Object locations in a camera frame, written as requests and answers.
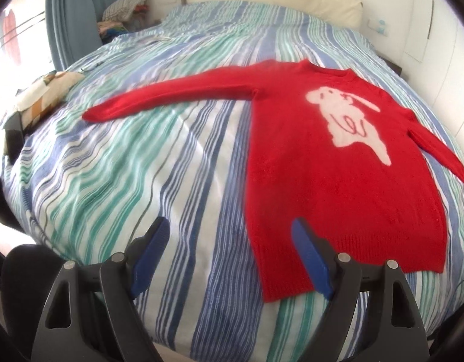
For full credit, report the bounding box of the red hanging garment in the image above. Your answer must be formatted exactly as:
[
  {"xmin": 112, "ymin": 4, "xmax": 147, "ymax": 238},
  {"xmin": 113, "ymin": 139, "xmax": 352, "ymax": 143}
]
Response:
[{"xmin": 1, "ymin": 9, "xmax": 24, "ymax": 65}]

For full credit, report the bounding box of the black box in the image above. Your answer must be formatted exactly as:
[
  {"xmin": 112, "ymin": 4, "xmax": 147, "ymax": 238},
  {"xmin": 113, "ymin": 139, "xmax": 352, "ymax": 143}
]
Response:
[{"xmin": 4, "ymin": 115, "xmax": 28, "ymax": 159}]

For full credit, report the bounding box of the pile of mixed clothes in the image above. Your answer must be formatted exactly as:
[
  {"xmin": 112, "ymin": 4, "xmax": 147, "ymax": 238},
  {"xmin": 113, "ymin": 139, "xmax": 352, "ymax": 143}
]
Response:
[{"xmin": 97, "ymin": 0, "xmax": 151, "ymax": 39}]

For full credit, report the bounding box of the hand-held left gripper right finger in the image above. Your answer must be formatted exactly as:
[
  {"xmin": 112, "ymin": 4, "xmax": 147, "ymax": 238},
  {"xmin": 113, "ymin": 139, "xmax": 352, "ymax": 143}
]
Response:
[{"xmin": 291, "ymin": 218, "xmax": 431, "ymax": 362}]

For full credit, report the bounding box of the patchwork patterned cushion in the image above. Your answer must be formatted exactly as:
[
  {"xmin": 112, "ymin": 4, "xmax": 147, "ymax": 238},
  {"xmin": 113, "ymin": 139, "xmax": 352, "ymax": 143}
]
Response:
[{"xmin": 13, "ymin": 71, "xmax": 85, "ymax": 129}]

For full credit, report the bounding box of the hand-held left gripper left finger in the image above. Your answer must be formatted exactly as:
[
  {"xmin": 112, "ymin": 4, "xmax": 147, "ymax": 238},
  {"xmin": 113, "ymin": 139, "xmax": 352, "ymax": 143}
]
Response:
[{"xmin": 31, "ymin": 217, "xmax": 171, "ymax": 362}]

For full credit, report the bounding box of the dark wooden nightstand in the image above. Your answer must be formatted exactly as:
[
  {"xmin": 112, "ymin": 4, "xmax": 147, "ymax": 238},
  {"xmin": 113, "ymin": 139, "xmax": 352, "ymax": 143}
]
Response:
[{"xmin": 379, "ymin": 55, "xmax": 403, "ymax": 77}]

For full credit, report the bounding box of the red sweater with white figure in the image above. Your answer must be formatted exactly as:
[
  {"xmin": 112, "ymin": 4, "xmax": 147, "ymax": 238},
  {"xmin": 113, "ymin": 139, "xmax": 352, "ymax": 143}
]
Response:
[{"xmin": 82, "ymin": 59, "xmax": 464, "ymax": 303}]

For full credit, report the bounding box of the striped blue green bed cover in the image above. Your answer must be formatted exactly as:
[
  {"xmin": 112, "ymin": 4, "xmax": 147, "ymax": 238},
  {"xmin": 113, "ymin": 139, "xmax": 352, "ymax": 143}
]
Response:
[{"xmin": 2, "ymin": 2, "xmax": 464, "ymax": 357}]

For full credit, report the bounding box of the blue curtain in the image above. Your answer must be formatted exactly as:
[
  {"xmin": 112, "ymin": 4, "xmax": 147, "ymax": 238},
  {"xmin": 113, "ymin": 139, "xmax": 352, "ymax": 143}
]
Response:
[{"xmin": 45, "ymin": 0, "xmax": 132, "ymax": 72}]

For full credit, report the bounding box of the white wall socket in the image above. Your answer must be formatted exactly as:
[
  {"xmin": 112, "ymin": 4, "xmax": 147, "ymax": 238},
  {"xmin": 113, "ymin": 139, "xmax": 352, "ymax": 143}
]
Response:
[{"xmin": 368, "ymin": 18, "xmax": 389, "ymax": 37}]

